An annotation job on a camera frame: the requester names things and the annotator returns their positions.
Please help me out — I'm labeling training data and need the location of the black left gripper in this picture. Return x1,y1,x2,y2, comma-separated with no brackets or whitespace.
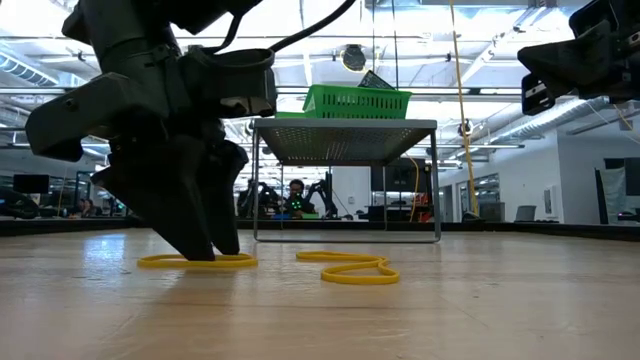
24,41,250,263

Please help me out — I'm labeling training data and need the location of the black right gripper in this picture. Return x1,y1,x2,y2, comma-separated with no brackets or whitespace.
516,0,640,117

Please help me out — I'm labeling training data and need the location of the yellow rubber band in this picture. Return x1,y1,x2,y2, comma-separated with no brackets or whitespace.
136,252,260,270
295,250,402,287

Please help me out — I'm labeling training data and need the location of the green plastic basket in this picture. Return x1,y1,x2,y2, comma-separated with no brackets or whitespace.
301,83,414,120

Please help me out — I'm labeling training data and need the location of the green blue crayon box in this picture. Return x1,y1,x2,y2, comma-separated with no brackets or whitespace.
356,69,397,92

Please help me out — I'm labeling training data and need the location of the person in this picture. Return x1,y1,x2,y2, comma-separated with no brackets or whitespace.
283,178,315,220

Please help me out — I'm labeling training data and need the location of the grey metal box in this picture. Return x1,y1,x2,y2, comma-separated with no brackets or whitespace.
251,117,443,245

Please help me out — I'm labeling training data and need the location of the round black ceiling fixture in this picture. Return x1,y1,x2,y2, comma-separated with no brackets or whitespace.
340,43,368,73

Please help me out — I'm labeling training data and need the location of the yellow hanging cable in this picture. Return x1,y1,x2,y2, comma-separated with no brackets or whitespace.
448,0,481,217

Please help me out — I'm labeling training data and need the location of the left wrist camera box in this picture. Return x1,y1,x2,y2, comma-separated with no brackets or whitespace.
179,45,279,120

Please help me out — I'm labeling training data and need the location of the black hanging cable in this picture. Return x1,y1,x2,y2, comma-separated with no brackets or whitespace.
391,0,400,91

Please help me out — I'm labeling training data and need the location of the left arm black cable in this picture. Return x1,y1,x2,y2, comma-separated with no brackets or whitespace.
199,0,357,55

